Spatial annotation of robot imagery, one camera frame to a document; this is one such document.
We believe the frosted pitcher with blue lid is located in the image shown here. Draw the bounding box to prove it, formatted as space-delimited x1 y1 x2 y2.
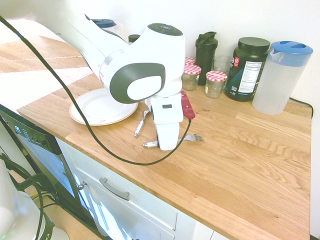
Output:
251 40 314 116

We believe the silver fork with white handle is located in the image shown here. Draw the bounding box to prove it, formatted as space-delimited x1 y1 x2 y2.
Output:
142 133 206 149

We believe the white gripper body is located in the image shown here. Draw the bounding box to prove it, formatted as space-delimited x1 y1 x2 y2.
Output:
145 93 185 125

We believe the clear pitcher dark blue lid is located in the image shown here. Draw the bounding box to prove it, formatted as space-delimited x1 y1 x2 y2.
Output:
89 18 126 41

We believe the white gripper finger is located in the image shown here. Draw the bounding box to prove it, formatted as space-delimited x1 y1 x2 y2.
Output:
154 121 181 151

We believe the white plate with gold rim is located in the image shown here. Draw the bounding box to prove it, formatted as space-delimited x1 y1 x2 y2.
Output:
69 87 139 126

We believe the black protein powder tub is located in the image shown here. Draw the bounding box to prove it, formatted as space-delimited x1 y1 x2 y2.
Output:
224 36 272 102

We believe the dark cable bundle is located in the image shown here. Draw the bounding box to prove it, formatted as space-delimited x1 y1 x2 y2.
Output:
0 146 59 240

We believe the white stand base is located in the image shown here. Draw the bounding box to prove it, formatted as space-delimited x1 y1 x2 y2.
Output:
0 158 71 240

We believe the black camera cable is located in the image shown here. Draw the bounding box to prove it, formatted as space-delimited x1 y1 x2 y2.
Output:
0 15 193 167

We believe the white cabinet door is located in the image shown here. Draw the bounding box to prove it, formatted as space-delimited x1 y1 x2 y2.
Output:
73 172 176 240

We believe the silver drawer handle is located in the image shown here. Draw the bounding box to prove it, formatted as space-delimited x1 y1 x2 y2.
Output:
99 177 131 202

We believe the black dishwasher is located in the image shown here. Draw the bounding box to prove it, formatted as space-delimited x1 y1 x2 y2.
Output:
0 104 97 227

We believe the small jar with black lid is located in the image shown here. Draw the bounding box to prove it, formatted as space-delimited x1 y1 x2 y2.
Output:
128 34 141 46

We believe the black shaker bottle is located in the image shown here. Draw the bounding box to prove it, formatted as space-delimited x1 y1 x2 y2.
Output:
194 31 218 87

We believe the white drawer front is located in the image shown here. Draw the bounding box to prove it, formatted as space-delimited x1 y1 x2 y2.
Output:
55 138 179 231

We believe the clear drinking glass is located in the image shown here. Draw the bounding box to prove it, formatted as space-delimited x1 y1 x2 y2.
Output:
212 55 234 76

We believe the silver spoon with white handle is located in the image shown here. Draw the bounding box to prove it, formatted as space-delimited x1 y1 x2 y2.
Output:
133 108 151 139

